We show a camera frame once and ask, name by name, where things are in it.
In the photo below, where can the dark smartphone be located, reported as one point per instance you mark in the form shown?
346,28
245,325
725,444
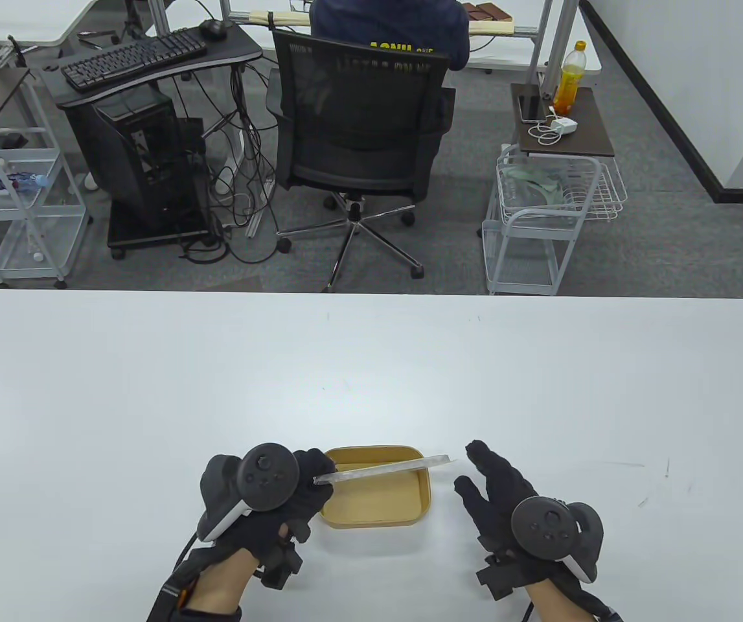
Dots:
532,107

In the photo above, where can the black computer tower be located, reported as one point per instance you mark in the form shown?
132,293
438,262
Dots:
144,149

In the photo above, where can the person's left forearm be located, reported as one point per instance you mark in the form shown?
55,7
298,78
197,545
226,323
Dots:
222,583

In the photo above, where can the light wooden plank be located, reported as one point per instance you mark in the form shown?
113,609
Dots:
280,17

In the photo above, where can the dark brown blocks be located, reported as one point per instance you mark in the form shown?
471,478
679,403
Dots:
484,11

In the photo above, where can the black computer desk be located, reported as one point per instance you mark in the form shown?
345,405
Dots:
228,48

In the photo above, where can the person's left hand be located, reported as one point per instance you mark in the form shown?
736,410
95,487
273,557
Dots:
280,531

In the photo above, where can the pale green cloth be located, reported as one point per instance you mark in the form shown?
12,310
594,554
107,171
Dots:
533,181

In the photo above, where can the white desk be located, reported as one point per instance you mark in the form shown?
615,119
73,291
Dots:
34,19

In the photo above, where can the black computer mouse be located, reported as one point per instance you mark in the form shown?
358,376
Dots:
214,28

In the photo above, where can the white workbench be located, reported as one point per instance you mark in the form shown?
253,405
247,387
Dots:
514,48

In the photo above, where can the person's right hand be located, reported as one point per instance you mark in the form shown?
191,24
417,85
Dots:
497,499

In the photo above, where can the black mesh office chair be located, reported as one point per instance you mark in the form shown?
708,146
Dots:
358,116

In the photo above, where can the brown paper takeout box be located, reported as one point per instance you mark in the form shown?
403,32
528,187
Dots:
377,502

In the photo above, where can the black keyboard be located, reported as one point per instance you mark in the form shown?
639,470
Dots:
131,58

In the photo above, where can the black and white controller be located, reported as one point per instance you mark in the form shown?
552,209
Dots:
267,476
543,528

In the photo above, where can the aluminium frame post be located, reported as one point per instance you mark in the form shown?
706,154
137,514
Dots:
562,39

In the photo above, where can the person's right forearm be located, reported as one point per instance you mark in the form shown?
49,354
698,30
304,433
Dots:
559,606

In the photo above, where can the orange drink bottle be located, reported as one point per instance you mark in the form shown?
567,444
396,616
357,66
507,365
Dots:
569,78

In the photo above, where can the clear plastic water bottle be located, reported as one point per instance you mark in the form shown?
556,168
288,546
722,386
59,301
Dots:
21,181

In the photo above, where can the clear plastic lid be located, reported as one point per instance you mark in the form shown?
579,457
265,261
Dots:
384,469

